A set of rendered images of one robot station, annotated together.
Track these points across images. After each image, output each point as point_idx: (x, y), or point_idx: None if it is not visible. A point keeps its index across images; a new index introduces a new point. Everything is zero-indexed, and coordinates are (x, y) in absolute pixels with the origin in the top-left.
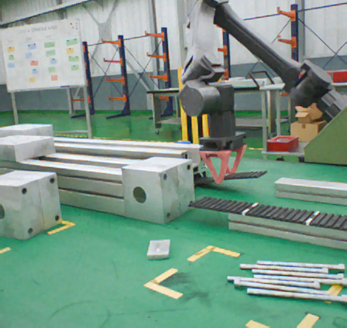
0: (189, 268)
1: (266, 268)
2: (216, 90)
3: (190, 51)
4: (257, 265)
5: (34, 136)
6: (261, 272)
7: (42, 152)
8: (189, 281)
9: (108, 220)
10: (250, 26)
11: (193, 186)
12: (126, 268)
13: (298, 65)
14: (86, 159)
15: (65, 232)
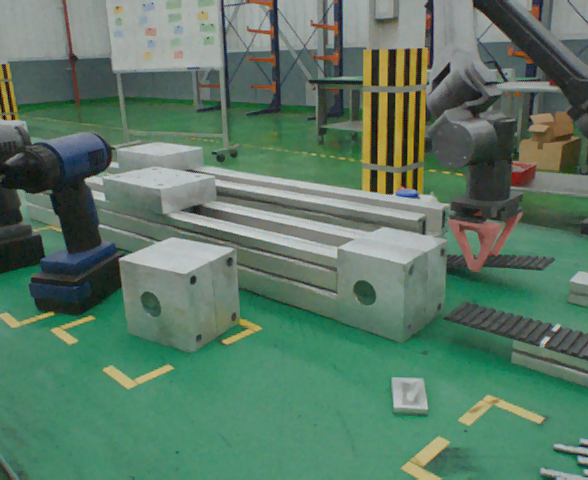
0: (466, 439)
1: None
2: (491, 128)
3: (443, 54)
4: (584, 450)
5: (185, 172)
6: None
7: (199, 200)
8: (474, 467)
9: (310, 324)
10: (525, 9)
11: (444, 280)
12: (363, 427)
13: None
14: (269, 219)
15: (249, 343)
